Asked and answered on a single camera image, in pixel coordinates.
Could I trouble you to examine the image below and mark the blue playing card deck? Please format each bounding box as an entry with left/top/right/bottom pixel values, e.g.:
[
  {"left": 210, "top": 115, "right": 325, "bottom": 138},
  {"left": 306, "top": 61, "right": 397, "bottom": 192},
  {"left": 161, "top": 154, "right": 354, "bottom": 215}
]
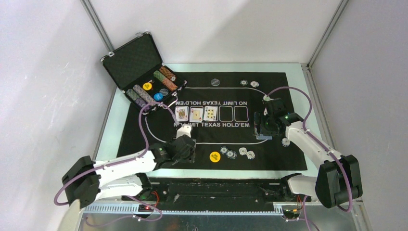
[{"left": 255, "top": 134, "right": 273, "bottom": 140}]

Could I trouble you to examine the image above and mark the white blue chip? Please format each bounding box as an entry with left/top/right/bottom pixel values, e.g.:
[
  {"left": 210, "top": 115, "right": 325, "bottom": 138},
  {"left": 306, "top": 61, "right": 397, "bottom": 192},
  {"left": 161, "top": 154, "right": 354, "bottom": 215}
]
[
  {"left": 239, "top": 147, "right": 247, "bottom": 155},
  {"left": 281, "top": 138, "right": 291, "bottom": 147},
  {"left": 246, "top": 151, "right": 255, "bottom": 160},
  {"left": 250, "top": 81, "right": 259, "bottom": 88}
]

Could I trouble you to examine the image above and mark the yellow big blind button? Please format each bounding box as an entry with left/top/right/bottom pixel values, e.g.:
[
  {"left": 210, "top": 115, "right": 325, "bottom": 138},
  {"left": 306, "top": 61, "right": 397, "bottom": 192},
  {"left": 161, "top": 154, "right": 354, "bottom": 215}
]
[{"left": 209, "top": 152, "right": 221, "bottom": 163}]

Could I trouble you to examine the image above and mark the face-up playing card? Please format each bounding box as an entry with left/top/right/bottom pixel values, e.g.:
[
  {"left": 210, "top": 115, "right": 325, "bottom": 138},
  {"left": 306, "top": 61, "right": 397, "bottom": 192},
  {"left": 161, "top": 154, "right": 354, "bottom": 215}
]
[
  {"left": 175, "top": 106, "right": 189, "bottom": 122},
  {"left": 203, "top": 106, "right": 218, "bottom": 122},
  {"left": 189, "top": 107, "right": 204, "bottom": 123}
]

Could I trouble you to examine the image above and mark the white blue chip front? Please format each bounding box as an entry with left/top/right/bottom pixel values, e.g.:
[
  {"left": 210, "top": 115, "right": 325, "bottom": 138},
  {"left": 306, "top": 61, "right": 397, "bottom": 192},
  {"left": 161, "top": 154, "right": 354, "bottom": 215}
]
[
  {"left": 239, "top": 147, "right": 247, "bottom": 155},
  {"left": 246, "top": 151, "right": 255, "bottom": 160}
]

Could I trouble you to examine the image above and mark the green blue chip front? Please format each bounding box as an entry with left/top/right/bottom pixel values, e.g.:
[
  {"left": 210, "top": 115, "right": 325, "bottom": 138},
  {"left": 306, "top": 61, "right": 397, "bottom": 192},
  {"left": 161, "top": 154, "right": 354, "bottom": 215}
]
[{"left": 220, "top": 146, "right": 229, "bottom": 154}]

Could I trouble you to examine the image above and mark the white blue chip back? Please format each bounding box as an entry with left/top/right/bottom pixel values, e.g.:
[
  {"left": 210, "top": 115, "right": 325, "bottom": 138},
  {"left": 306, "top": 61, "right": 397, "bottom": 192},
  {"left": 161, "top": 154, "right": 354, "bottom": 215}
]
[{"left": 250, "top": 81, "right": 259, "bottom": 88}]

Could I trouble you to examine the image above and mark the grey white poker chip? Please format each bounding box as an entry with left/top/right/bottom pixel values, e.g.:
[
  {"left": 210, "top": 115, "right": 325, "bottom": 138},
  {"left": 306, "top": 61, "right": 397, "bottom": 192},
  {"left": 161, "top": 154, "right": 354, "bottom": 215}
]
[{"left": 240, "top": 79, "right": 248, "bottom": 86}]

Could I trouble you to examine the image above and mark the grey white chip front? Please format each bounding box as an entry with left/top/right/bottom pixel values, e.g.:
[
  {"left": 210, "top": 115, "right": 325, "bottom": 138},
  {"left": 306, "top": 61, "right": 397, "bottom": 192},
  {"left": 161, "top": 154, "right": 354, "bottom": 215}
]
[{"left": 226, "top": 150, "right": 237, "bottom": 159}]

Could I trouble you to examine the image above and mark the black dealer button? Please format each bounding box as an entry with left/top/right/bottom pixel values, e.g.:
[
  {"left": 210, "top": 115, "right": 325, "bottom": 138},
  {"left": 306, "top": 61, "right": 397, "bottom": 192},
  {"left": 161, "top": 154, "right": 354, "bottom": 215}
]
[{"left": 210, "top": 78, "right": 220, "bottom": 87}]

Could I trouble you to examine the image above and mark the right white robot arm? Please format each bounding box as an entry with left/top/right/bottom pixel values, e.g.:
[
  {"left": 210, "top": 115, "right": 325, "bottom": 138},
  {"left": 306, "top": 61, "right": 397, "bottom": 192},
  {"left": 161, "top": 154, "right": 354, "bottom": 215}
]
[{"left": 254, "top": 96, "right": 363, "bottom": 208}]

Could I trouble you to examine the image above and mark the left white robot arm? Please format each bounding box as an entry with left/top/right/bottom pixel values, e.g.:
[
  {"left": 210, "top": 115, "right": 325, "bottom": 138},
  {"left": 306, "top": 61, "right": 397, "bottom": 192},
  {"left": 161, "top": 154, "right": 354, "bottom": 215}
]
[{"left": 58, "top": 135, "right": 196, "bottom": 208}]

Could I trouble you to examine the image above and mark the black poker table mat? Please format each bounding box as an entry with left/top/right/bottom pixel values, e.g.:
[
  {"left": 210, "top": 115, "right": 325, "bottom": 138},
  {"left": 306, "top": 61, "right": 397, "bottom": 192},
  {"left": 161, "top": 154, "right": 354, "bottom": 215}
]
[{"left": 114, "top": 72, "right": 308, "bottom": 171}]

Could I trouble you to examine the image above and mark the blue button in case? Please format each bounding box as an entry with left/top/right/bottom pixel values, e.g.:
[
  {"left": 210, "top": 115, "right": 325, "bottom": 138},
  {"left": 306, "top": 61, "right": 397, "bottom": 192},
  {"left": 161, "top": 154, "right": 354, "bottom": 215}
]
[{"left": 153, "top": 92, "right": 164, "bottom": 102}]

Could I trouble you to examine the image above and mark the clear dealer button in case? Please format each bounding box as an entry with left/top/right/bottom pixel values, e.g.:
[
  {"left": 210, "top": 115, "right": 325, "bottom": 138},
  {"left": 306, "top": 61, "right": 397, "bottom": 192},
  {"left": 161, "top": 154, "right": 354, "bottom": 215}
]
[{"left": 159, "top": 89, "right": 169, "bottom": 96}]

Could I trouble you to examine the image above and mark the green orange chip row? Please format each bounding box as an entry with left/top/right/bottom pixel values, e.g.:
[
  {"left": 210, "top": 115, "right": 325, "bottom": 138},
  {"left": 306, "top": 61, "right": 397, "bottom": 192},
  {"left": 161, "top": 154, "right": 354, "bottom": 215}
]
[{"left": 153, "top": 71, "right": 178, "bottom": 91}]

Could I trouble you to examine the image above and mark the pink grey chip row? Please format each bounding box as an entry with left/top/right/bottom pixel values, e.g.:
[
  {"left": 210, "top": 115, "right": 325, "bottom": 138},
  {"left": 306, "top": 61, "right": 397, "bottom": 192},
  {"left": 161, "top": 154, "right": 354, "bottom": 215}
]
[{"left": 132, "top": 85, "right": 155, "bottom": 107}]

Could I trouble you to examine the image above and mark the yellow button in case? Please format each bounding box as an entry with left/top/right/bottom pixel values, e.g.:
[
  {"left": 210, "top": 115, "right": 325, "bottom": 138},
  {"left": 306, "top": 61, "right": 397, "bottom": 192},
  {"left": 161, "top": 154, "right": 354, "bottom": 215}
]
[{"left": 142, "top": 82, "right": 153, "bottom": 91}]

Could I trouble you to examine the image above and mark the red brown chip row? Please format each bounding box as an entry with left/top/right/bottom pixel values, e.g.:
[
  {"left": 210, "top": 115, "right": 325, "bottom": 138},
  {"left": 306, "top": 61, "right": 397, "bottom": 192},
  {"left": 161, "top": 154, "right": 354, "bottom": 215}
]
[{"left": 159, "top": 66, "right": 177, "bottom": 82}]

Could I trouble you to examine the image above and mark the electronics board with leds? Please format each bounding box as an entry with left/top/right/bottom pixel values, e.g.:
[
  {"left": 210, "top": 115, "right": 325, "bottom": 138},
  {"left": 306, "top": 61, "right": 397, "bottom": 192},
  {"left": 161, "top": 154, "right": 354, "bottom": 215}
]
[{"left": 138, "top": 204, "right": 154, "bottom": 212}]

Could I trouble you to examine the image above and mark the black aluminium chip case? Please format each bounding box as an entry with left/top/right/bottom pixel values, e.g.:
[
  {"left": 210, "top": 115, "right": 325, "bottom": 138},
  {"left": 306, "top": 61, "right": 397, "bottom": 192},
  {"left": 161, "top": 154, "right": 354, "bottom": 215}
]
[{"left": 101, "top": 31, "right": 187, "bottom": 115}]

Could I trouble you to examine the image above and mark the black metal base rail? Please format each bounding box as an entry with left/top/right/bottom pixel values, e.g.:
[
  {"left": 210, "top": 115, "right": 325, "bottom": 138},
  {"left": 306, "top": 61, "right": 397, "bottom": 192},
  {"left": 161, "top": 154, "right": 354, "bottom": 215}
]
[{"left": 86, "top": 175, "right": 351, "bottom": 213}]

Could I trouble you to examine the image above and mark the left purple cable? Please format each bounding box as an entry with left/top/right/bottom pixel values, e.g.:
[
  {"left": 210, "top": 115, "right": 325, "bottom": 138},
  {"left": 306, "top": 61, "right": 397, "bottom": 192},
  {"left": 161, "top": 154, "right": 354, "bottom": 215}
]
[{"left": 53, "top": 103, "right": 181, "bottom": 228}]

